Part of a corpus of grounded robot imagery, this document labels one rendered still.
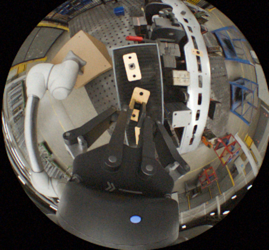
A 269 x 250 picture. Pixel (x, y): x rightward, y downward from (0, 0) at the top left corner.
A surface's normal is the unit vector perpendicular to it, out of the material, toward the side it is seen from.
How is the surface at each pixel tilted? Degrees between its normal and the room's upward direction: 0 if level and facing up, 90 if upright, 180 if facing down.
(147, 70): 0
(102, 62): 49
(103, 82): 0
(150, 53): 0
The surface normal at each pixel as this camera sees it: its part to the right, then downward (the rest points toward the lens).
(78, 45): 0.24, 0.92
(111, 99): -0.06, 0.42
